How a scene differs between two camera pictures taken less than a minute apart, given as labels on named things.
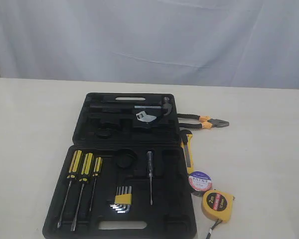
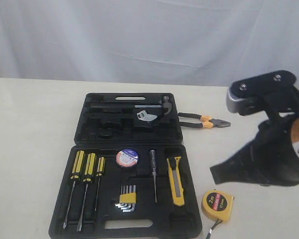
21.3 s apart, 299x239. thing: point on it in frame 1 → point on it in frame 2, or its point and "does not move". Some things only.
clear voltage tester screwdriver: (149, 156) → (153, 164)
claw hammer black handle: (166, 105) does not move
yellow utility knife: (187, 145) → (177, 189)
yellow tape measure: (217, 205) does not move
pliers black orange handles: (206, 122) does not move
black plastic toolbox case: (123, 177) does not move
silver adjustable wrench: (142, 116) does not move
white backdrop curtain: (250, 44) does not move
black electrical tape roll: (199, 182) → (126, 158)
